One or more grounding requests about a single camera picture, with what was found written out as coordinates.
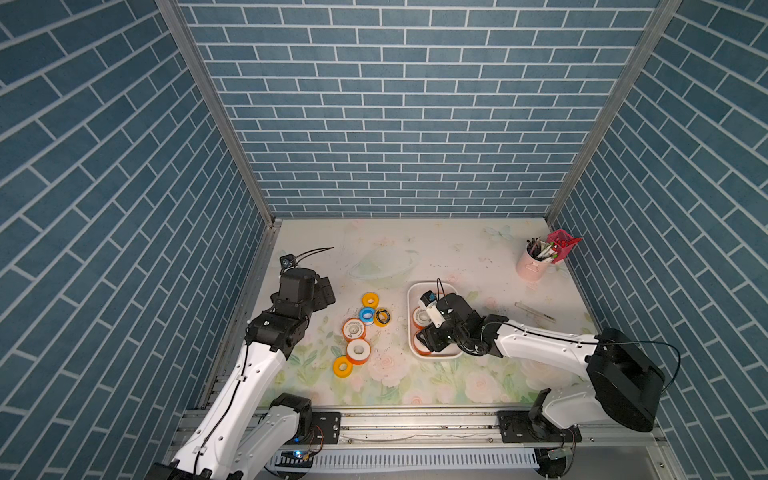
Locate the pink metal pen bucket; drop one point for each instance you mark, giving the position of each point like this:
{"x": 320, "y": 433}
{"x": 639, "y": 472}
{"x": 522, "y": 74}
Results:
{"x": 531, "y": 269}

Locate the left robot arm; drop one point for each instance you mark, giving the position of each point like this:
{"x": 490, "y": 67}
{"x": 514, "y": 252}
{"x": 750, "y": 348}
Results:
{"x": 220, "y": 447}

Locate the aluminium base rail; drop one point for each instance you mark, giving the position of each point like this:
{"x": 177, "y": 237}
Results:
{"x": 434, "y": 426}

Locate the clear pen on table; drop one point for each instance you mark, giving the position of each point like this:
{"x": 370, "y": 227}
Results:
{"x": 537, "y": 315}

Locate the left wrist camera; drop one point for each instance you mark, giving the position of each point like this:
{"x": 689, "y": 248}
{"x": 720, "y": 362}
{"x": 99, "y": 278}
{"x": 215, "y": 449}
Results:
{"x": 287, "y": 262}

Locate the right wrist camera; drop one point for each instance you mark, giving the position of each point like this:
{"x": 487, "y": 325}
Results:
{"x": 427, "y": 299}

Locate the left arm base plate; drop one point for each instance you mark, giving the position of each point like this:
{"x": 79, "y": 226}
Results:
{"x": 324, "y": 428}

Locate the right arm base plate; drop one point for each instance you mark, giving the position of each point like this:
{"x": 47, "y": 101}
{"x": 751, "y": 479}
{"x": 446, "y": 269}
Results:
{"x": 516, "y": 426}

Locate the pens in bucket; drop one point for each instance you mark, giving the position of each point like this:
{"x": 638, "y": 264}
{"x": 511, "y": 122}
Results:
{"x": 541, "y": 250}

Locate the black yellow tape roll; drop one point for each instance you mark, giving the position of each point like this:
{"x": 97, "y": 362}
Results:
{"x": 382, "y": 317}

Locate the orange white tape roll front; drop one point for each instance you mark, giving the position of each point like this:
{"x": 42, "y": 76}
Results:
{"x": 358, "y": 351}

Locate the blue tape roll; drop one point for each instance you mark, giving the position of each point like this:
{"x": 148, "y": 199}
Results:
{"x": 367, "y": 315}

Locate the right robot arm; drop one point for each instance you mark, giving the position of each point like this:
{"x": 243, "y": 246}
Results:
{"x": 620, "y": 382}

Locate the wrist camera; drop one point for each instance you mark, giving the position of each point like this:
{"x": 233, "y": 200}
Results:
{"x": 427, "y": 299}
{"x": 287, "y": 262}

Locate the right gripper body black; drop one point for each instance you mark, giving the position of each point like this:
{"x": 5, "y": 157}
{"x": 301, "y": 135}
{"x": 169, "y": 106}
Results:
{"x": 439, "y": 336}

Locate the magenta plastic basket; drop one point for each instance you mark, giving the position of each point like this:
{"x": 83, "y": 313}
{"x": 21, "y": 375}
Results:
{"x": 563, "y": 243}

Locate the white plastic storage box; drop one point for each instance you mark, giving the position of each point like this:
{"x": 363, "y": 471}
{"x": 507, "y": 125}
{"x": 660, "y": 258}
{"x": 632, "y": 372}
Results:
{"x": 413, "y": 294}

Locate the orange white sealing tape roll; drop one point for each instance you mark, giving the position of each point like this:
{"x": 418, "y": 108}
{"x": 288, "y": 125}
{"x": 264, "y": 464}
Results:
{"x": 353, "y": 329}

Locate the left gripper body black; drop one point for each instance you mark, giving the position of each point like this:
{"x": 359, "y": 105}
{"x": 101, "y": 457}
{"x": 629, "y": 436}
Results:
{"x": 317, "y": 298}

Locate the small yellow tape roll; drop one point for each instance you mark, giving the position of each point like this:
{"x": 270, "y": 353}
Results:
{"x": 370, "y": 300}

